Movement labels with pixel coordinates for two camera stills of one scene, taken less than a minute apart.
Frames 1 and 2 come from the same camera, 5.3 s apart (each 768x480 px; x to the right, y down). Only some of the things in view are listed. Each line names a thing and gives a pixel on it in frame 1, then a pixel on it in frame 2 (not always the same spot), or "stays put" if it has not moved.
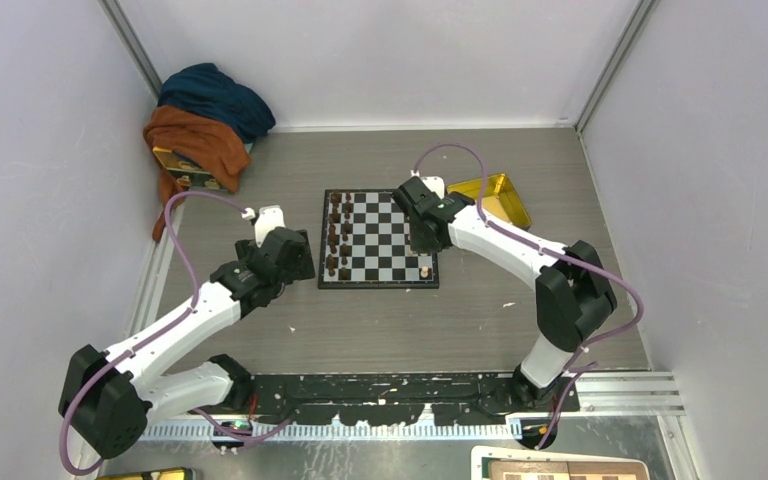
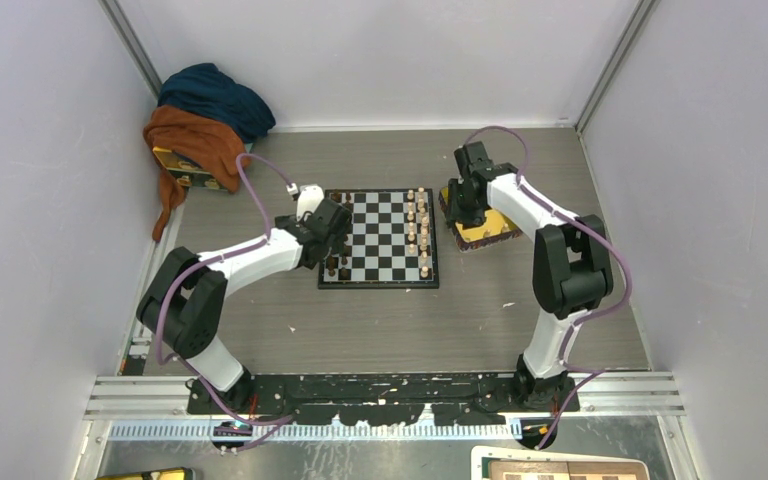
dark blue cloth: (203, 90) stays put
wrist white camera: (270, 218) to (310, 198)
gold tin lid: (170, 474) stays put
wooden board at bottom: (492, 463) stays put
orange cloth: (212, 143) stays put
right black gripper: (420, 247) to (456, 214)
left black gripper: (303, 269) to (285, 218)
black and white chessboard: (366, 244) stays put
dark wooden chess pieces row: (339, 221) stays put
